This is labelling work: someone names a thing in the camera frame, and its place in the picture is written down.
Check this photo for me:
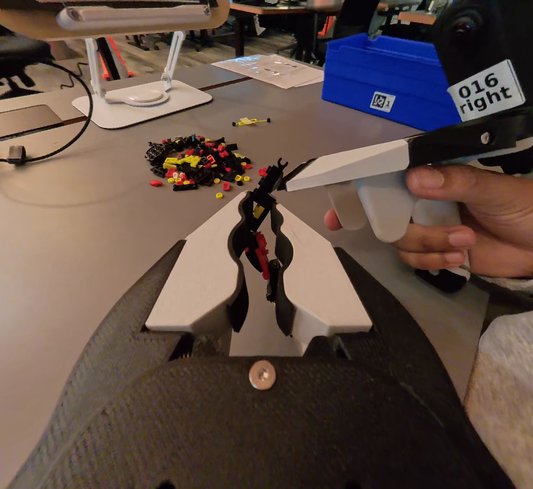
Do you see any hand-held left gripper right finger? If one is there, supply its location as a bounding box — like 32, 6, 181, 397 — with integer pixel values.
271, 204, 373, 356

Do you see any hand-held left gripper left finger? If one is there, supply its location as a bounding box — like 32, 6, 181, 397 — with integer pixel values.
145, 191, 251, 356

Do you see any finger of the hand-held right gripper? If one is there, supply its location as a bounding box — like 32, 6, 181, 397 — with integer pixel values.
277, 140, 411, 193

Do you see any black lego assembly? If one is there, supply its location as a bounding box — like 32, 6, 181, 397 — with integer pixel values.
243, 158, 291, 303

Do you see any person's right forearm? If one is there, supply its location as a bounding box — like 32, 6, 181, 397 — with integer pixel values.
475, 275, 533, 295

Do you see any pile of loose lego pieces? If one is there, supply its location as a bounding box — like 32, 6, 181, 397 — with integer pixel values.
144, 135, 270, 199

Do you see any person's right hand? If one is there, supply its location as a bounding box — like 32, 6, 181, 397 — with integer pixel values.
324, 162, 533, 279

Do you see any large blue storage bin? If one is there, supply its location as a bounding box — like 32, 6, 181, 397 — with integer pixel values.
321, 32, 463, 132

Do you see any paper instruction sheet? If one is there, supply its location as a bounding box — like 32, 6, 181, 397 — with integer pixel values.
212, 54, 325, 90

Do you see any background wooden desk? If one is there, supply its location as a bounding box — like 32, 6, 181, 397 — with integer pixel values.
229, 1, 339, 58

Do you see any black cable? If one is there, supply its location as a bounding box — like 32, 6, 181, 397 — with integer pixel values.
0, 58, 95, 168

